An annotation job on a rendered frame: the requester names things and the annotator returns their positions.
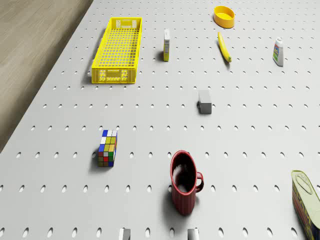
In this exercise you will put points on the grey cube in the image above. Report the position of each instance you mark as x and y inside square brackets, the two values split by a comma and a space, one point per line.
[205, 103]

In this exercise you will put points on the puzzle cube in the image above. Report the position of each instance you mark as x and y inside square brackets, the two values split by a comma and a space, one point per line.
[107, 150]

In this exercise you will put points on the yellow basket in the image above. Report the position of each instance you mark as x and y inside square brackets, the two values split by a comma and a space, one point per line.
[117, 75]

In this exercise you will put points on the white and yellow box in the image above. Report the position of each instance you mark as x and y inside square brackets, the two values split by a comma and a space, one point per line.
[166, 47]

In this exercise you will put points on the red mug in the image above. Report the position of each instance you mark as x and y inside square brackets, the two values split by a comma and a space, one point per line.
[183, 200]

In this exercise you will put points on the banana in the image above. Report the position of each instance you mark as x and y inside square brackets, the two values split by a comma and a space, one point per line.
[223, 48]

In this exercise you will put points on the yellow bowl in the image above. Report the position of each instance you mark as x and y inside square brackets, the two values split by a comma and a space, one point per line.
[224, 20]

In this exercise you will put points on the small white bottle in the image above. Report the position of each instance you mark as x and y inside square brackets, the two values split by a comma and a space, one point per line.
[278, 55]

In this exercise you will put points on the flat-sided can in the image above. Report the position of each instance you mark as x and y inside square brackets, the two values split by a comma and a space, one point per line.
[306, 207]

